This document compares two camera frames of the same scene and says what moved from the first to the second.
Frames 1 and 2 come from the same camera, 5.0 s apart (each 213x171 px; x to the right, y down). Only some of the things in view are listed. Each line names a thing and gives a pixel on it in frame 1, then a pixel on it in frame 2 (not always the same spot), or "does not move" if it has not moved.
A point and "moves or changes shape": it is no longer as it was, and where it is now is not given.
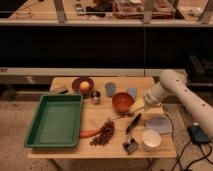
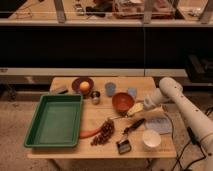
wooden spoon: [110, 118] does not move
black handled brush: [130, 144] moves or changes shape
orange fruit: [84, 86] does not move
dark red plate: [77, 82] does not move
